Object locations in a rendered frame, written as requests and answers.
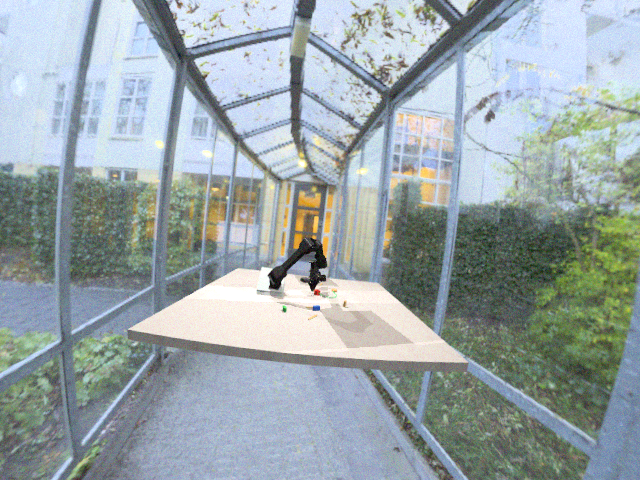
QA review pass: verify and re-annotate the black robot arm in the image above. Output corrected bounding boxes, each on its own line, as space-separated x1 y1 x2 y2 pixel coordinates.
267 238 327 290

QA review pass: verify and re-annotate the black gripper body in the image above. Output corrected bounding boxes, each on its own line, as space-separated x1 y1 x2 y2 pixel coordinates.
300 269 320 283

